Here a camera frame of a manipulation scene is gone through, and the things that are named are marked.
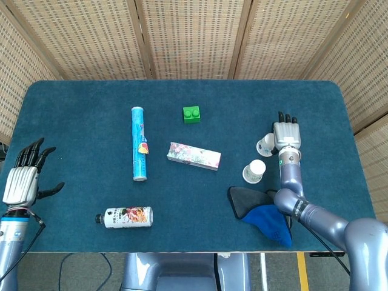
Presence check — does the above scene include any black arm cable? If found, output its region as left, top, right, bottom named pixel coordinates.
left=298, top=218, right=352, bottom=276
left=0, top=212, right=46, bottom=283

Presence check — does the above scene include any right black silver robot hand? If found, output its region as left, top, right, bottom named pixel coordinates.
left=272, top=111, right=302, bottom=155

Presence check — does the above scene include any grey-blue robot torso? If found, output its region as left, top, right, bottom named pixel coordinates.
left=120, top=252, right=252, bottom=291

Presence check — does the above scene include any blue and grey cloth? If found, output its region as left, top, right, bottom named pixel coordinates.
left=227, top=186, right=293, bottom=249

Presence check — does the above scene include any woven wicker folding screen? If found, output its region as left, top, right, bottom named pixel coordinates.
left=0, top=0, right=388, bottom=225

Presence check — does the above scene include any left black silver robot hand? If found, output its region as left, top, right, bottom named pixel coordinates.
left=2, top=138, right=65, bottom=210

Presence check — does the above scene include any paper cup with blue flower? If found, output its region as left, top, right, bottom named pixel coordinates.
left=256, top=132, right=276, bottom=158

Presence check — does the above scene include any blue cling wrap roll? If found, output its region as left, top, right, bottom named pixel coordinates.
left=130, top=106, right=150, bottom=182

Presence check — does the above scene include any floral cardboard box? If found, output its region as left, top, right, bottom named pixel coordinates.
left=166, top=141, right=222, bottom=172

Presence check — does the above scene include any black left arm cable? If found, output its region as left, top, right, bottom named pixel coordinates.
left=0, top=212, right=46, bottom=283

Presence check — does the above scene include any teal felt table cover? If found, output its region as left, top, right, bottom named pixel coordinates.
left=2, top=79, right=381, bottom=253

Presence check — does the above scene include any white printed drink bottle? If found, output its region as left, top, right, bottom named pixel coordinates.
left=95, top=206, right=154, bottom=229

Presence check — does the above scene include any paper cup with green flower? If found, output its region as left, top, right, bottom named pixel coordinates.
left=241, top=159, right=267, bottom=185

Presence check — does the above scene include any blue floor cable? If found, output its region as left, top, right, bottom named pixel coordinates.
left=58, top=253, right=115, bottom=291

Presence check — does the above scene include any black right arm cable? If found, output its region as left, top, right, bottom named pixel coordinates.
left=298, top=218, right=352, bottom=276

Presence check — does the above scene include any green toy brick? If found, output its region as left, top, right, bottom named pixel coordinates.
left=182, top=105, right=202, bottom=125

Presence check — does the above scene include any black table control panel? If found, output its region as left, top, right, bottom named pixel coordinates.
left=309, top=251, right=346, bottom=258

